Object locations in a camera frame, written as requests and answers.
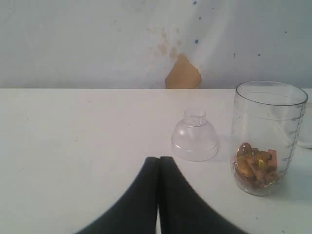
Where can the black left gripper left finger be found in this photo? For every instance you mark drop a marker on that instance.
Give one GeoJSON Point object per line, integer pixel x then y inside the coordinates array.
{"type": "Point", "coordinates": [136, 211]}

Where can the brown chocolate pieces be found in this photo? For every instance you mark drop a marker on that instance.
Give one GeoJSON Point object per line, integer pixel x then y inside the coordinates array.
{"type": "Point", "coordinates": [264, 165]}

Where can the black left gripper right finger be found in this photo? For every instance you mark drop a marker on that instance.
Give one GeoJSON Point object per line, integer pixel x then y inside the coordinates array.
{"type": "Point", "coordinates": [182, 210]}

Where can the clear plastic shaker cup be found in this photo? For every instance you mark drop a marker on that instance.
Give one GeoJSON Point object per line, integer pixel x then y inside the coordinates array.
{"type": "Point", "coordinates": [267, 115]}

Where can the translucent plastic container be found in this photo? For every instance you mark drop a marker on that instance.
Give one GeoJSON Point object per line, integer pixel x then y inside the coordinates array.
{"type": "Point", "coordinates": [305, 133]}

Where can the clear dome shaker lid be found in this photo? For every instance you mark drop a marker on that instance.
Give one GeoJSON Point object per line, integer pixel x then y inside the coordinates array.
{"type": "Point", "coordinates": [194, 138]}

